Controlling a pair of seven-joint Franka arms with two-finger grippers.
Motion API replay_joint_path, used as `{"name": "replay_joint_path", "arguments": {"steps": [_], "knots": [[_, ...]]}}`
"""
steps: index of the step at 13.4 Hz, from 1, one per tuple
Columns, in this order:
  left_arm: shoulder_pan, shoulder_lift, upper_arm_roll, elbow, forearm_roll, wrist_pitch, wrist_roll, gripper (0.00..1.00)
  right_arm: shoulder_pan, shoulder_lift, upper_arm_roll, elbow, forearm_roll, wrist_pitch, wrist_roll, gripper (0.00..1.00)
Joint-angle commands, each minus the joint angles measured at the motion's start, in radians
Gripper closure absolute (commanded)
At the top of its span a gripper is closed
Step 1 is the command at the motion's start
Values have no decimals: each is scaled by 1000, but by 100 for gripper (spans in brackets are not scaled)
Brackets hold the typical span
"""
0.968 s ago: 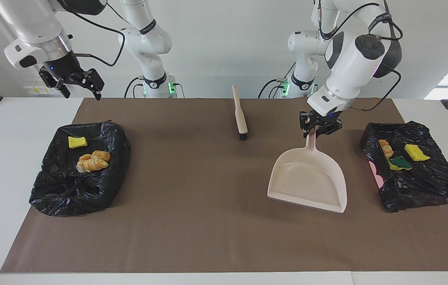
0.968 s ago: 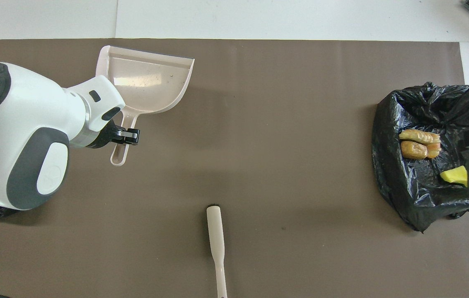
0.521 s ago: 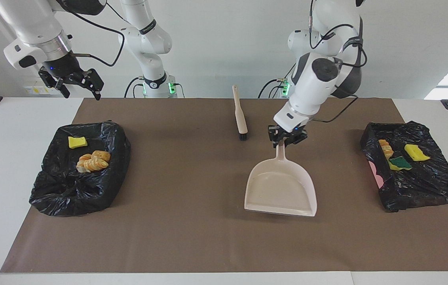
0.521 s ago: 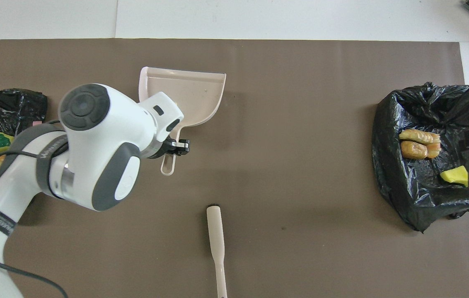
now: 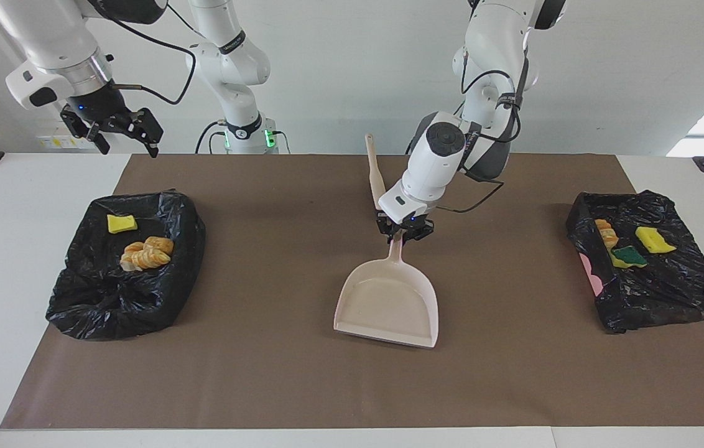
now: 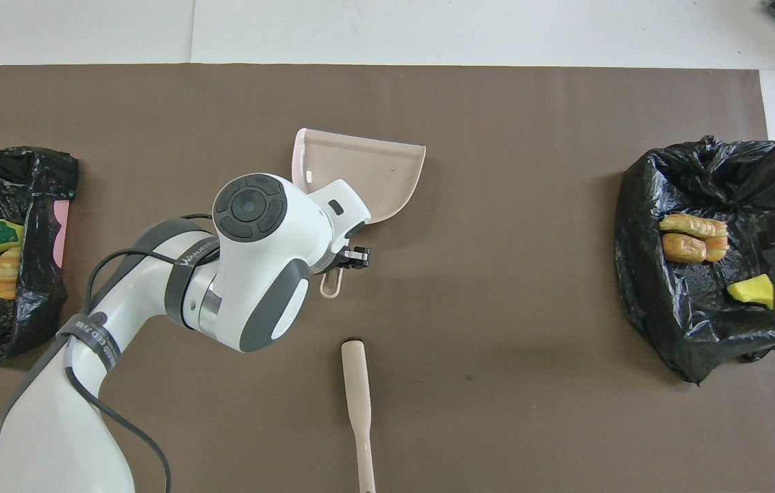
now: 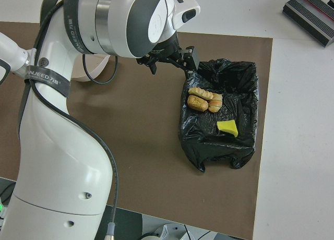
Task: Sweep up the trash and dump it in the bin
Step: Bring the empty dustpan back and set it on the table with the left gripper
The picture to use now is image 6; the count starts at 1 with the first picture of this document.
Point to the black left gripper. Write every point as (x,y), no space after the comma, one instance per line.
(354,257)

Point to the yellow sponge wedge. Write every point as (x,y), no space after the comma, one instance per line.
(752,289)

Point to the beige plastic dustpan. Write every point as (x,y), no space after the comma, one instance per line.
(367,171)

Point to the brown sponge chunk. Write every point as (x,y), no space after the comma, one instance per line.
(683,248)

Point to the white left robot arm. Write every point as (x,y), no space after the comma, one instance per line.
(250,274)

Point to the black plastic trash bag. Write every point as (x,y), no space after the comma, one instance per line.
(675,322)
(24,315)

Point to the pink plastic bin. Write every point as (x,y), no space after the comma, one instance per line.
(61,233)

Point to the brown table mat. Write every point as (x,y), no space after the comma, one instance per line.
(497,342)

